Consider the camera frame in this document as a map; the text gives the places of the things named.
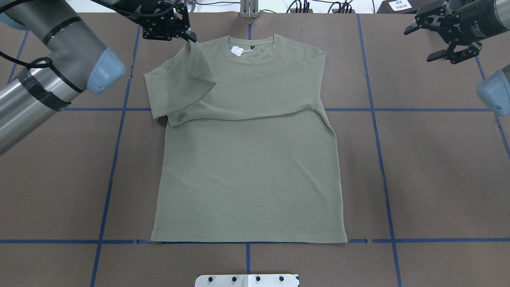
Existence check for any white paper garment tag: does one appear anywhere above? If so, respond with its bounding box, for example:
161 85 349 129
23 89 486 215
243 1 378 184
231 45 256 57

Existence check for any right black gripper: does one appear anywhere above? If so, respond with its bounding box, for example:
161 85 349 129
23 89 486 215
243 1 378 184
403 1 482 64

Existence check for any metal mounting plate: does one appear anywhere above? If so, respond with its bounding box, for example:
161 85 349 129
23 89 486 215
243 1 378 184
194 274 300 287

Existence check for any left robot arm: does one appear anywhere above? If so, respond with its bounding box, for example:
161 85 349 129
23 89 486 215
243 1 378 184
0 0 126 154

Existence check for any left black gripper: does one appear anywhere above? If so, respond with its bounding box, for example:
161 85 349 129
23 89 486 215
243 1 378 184
140 4 197 43

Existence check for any olive green t-shirt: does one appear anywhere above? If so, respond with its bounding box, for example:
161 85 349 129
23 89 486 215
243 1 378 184
144 34 347 244

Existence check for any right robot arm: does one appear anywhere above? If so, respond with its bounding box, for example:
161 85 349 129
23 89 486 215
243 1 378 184
403 0 510 117

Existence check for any aluminium frame post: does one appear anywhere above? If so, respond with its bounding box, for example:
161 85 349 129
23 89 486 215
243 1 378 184
239 0 260 19

